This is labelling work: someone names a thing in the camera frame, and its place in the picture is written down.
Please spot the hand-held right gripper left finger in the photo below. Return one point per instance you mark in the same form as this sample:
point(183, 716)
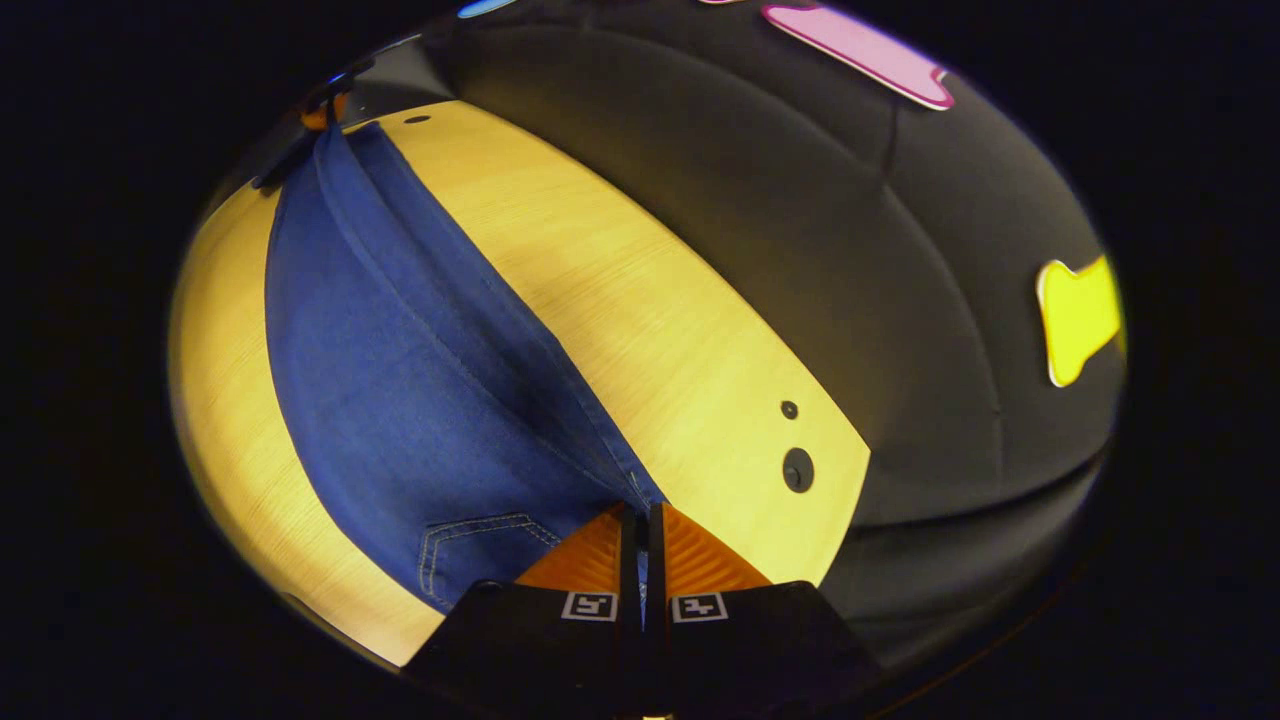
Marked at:
point(630, 570)

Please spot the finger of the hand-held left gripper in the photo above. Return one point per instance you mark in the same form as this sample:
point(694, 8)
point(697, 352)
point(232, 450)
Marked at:
point(320, 113)

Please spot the blue jeans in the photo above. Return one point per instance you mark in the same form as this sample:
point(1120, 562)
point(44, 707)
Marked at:
point(400, 380)

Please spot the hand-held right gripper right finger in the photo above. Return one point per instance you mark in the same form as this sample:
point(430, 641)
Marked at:
point(657, 570)

